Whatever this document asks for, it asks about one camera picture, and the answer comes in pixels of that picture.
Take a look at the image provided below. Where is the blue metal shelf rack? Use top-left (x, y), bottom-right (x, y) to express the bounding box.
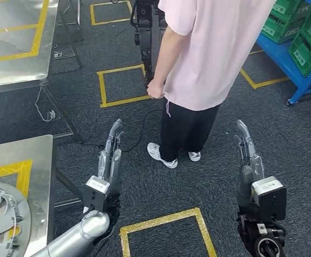
top-left (256, 0), bottom-right (311, 107)

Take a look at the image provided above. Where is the person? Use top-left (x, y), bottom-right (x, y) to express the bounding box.
top-left (147, 0), bottom-right (277, 170)

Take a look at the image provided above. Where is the green plastic folding crate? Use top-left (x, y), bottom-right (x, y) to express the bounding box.
top-left (287, 10), bottom-right (311, 78)
top-left (261, 0), bottom-right (311, 45)

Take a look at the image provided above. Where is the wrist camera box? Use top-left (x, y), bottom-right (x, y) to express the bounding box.
top-left (251, 176), bottom-right (287, 221)
top-left (83, 175), bottom-right (111, 214)

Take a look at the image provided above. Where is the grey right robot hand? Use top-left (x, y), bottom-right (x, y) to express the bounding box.
top-left (235, 119), bottom-right (266, 208)

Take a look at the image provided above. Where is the white table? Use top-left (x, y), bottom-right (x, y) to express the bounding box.
top-left (0, 0), bottom-right (84, 145)

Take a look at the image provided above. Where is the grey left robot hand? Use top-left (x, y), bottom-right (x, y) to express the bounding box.
top-left (98, 118), bottom-right (124, 196)

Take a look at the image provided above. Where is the black floor cable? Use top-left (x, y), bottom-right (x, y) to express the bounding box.
top-left (82, 108), bottom-right (163, 154)

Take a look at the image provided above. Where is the black robot machine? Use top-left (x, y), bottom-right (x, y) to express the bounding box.
top-left (129, 0), bottom-right (169, 88)

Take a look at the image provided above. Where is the white floor cable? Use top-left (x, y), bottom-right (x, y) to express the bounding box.
top-left (34, 87), bottom-right (57, 123)

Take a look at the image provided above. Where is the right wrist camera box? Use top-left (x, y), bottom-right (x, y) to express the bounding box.
top-left (251, 176), bottom-right (287, 221)

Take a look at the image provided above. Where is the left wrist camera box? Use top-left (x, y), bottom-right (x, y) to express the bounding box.
top-left (83, 175), bottom-right (111, 214)

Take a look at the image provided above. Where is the steel workbench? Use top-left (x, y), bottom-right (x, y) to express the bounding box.
top-left (0, 134), bottom-right (83, 257)

